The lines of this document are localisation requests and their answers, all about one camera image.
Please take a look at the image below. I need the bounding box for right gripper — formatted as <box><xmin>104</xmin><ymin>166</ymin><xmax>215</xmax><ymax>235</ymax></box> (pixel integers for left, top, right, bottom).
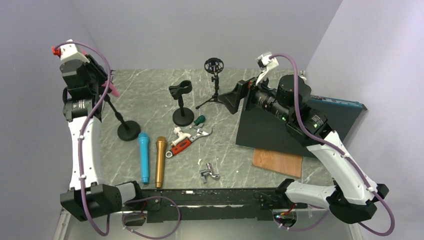
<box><xmin>218</xmin><ymin>69</ymin><xmax>293</xmax><ymax>123</ymax></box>

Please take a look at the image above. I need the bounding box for pink microphone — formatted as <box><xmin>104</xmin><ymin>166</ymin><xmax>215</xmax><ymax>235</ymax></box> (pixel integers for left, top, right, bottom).
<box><xmin>81</xmin><ymin>50</ymin><xmax>121</xmax><ymax>97</ymax></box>

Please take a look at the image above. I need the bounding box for black tripod mic stand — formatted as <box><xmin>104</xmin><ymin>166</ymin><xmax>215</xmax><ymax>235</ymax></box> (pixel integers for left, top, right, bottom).
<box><xmin>195</xmin><ymin>57</ymin><xmax>225</xmax><ymax>110</ymax></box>

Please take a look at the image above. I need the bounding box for blue mic round-base stand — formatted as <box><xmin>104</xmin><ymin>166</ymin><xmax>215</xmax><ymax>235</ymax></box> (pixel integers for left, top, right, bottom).
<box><xmin>168</xmin><ymin>80</ymin><xmax>194</xmax><ymax>127</ymax></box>

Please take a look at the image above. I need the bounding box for pink mic round-base stand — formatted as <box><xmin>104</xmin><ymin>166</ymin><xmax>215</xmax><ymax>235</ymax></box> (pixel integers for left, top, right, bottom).
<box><xmin>104</xmin><ymin>94</ymin><xmax>141</xmax><ymax>142</ymax></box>

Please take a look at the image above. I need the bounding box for gold microphone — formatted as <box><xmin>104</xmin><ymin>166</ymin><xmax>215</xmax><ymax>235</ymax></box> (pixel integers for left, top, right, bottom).
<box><xmin>155</xmin><ymin>136</ymin><xmax>167</xmax><ymax>189</ymax></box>

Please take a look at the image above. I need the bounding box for blue microphone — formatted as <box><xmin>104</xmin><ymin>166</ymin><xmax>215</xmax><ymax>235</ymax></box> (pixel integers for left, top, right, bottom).
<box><xmin>138</xmin><ymin>132</ymin><xmax>150</xmax><ymax>185</ymax></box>

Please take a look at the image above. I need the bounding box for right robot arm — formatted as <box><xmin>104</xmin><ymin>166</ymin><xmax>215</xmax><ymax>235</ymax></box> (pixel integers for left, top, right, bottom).
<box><xmin>219</xmin><ymin>75</ymin><xmax>389</xmax><ymax>224</ymax></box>

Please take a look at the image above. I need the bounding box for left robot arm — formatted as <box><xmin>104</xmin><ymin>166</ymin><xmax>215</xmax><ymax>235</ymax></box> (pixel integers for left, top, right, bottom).
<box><xmin>59</xmin><ymin>54</ymin><xmax>144</xmax><ymax>222</ymax></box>

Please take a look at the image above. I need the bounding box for white plastic faucet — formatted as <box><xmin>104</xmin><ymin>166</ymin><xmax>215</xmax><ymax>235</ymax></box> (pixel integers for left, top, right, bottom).
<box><xmin>171</xmin><ymin>126</ymin><xmax>192</xmax><ymax>147</ymax></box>

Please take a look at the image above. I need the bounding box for small metal clamp part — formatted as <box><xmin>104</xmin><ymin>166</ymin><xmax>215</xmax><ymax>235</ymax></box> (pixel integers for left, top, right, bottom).
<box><xmin>199</xmin><ymin>162</ymin><xmax>220</xmax><ymax>184</ymax></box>

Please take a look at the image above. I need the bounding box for wooden board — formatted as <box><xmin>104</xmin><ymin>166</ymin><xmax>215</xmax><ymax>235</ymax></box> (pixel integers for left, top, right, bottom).
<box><xmin>252</xmin><ymin>148</ymin><xmax>303</xmax><ymax>178</ymax></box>

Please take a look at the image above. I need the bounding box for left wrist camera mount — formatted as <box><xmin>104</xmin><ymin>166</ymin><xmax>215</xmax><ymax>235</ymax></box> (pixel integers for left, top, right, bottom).
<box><xmin>51</xmin><ymin>43</ymin><xmax>89</xmax><ymax>64</ymax></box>

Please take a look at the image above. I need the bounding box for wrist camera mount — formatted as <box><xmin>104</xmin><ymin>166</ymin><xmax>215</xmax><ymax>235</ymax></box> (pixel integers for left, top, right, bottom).
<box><xmin>255</xmin><ymin>52</ymin><xmax>280</xmax><ymax>86</ymax></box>
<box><xmin>51</xmin><ymin>43</ymin><xmax>89</xmax><ymax>64</ymax></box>

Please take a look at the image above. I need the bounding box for green handle screwdriver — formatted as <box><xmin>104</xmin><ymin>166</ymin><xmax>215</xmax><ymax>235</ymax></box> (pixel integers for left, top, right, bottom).
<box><xmin>192</xmin><ymin>115</ymin><xmax>206</xmax><ymax>127</ymax></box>

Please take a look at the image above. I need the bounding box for black network switch box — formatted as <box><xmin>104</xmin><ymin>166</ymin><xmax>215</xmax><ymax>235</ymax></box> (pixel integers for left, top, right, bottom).
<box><xmin>235</xmin><ymin>95</ymin><xmax>368</xmax><ymax>158</ymax></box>

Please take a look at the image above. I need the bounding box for red handle adjustable wrench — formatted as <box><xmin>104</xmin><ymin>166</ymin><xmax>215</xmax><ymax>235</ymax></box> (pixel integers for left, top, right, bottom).
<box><xmin>165</xmin><ymin>126</ymin><xmax>213</xmax><ymax>158</ymax></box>

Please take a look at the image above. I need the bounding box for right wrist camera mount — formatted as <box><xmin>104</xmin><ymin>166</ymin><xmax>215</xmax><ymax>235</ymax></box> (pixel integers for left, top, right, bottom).
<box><xmin>255</xmin><ymin>52</ymin><xmax>280</xmax><ymax>86</ymax></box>

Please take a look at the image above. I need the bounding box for white bracket behind switch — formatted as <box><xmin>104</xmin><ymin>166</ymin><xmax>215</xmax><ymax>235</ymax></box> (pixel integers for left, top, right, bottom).
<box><xmin>297</xmin><ymin>70</ymin><xmax>307</xmax><ymax>84</ymax></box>

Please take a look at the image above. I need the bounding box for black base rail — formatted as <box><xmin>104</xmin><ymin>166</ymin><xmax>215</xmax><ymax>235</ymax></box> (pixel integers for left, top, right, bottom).
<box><xmin>121</xmin><ymin>187</ymin><xmax>309</xmax><ymax>223</ymax></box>

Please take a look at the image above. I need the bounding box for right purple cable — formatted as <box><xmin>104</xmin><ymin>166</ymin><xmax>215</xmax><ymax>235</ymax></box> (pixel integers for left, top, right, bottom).
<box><xmin>269</xmin><ymin>53</ymin><xmax>396</xmax><ymax>237</ymax></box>

